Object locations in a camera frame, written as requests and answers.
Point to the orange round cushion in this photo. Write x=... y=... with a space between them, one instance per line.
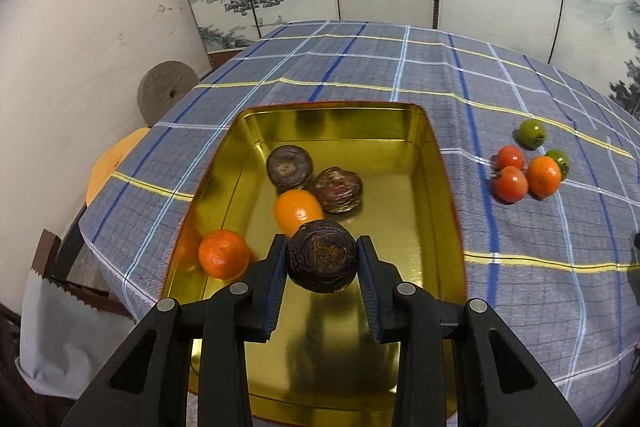
x=110 y=167

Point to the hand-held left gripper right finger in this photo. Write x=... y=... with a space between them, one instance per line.
x=370 y=292

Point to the yellow-orange tangerine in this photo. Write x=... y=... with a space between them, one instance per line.
x=295 y=209

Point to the orange tangerine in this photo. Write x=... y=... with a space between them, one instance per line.
x=544 y=177
x=223 y=254

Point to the dark brown mangosteen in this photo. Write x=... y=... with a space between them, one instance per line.
x=289 y=165
x=338 y=189
x=322 y=257

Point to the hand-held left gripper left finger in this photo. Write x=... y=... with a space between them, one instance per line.
x=274 y=287

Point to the green tomato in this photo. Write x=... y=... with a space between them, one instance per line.
x=532 y=133
x=560 y=161

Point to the small red tomato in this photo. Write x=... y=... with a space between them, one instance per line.
x=511 y=156

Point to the brown cardboard piece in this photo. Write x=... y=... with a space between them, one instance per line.
x=45 y=254

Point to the white paper bag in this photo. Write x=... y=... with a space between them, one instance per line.
x=65 y=337

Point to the grey round millstone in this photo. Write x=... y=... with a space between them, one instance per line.
x=160 y=92

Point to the blue plaid tablecloth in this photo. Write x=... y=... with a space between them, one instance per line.
x=525 y=297

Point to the large red tomato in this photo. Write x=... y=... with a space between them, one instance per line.
x=510 y=184

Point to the red and gold tin box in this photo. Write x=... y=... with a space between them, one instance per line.
x=390 y=217

